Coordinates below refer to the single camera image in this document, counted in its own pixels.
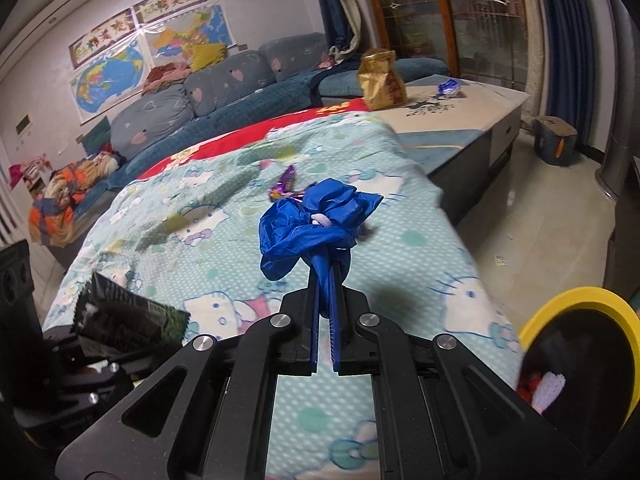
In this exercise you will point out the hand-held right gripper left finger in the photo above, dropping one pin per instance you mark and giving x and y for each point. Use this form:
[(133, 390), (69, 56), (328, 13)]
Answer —
[(313, 320)]

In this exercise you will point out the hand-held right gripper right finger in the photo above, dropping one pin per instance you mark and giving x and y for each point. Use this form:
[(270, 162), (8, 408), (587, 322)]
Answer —
[(336, 330)]

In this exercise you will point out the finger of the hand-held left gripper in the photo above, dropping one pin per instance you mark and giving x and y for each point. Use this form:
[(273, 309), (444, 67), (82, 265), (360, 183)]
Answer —
[(90, 387), (62, 344)]

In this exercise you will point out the green black snack packet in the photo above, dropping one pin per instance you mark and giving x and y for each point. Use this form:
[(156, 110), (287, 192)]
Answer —
[(130, 315)]

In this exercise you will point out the blue plastic bag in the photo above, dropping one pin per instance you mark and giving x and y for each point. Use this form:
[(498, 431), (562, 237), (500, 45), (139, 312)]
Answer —
[(290, 230)]

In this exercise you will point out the yellow round bin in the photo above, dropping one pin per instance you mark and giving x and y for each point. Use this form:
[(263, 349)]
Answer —
[(565, 305)]

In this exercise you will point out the white elastic band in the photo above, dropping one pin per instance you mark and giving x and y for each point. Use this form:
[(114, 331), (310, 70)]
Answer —
[(320, 219)]

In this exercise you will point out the orange patterned cloth pile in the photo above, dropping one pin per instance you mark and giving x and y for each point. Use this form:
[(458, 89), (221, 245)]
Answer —
[(65, 200)]

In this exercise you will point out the cartoon cat printed blanket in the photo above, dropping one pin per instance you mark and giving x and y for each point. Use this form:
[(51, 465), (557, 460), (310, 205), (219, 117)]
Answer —
[(225, 220)]

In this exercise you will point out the purple candy wrapper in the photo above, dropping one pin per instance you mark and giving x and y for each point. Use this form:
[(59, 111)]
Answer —
[(284, 185)]

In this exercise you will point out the small paper scrap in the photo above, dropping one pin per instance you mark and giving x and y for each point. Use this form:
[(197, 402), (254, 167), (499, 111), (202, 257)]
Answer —
[(500, 260)]

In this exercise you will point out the red crumpled wrapper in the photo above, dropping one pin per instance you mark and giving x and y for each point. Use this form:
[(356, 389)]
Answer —
[(524, 386)]

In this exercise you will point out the grey coffee table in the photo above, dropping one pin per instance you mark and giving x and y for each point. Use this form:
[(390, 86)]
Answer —
[(460, 125)]

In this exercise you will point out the gold paper bag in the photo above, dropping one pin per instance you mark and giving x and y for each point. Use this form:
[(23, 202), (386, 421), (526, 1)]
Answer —
[(381, 80)]

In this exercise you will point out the blue-grey sofa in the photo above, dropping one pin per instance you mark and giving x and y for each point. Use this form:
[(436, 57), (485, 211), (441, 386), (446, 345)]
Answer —
[(225, 85)]

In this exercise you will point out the world map poster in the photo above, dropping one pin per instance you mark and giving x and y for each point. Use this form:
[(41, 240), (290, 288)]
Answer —
[(107, 85)]

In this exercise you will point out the blue foil wrapper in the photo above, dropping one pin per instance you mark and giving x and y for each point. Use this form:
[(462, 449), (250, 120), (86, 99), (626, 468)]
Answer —
[(449, 88)]

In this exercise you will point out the pile of red clothes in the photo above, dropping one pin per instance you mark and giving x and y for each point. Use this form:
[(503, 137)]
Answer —
[(167, 77)]

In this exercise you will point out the yellow cushion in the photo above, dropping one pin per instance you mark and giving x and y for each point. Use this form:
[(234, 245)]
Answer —
[(209, 56)]

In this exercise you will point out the blue stool with wooden lid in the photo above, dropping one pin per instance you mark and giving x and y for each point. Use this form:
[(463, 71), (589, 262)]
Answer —
[(554, 140)]

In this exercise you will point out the framed calligraphy picture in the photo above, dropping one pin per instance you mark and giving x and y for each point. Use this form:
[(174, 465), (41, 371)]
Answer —
[(100, 37), (170, 2)]

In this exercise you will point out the dark long cabinet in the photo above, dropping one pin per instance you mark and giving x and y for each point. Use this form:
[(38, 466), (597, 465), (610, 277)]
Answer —
[(625, 240)]

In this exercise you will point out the country map poster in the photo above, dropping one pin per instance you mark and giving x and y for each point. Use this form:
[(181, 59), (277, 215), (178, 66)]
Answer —
[(195, 30)]

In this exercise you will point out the blue curtain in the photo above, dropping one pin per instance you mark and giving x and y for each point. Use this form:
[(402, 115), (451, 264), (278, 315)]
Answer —
[(332, 5), (565, 35)]

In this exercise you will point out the wooden framed window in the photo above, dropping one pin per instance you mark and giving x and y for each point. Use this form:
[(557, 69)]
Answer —
[(450, 15)]

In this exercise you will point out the grey tower fan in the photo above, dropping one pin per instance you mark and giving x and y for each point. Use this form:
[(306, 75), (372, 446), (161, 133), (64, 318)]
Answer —
[(620, 135)]

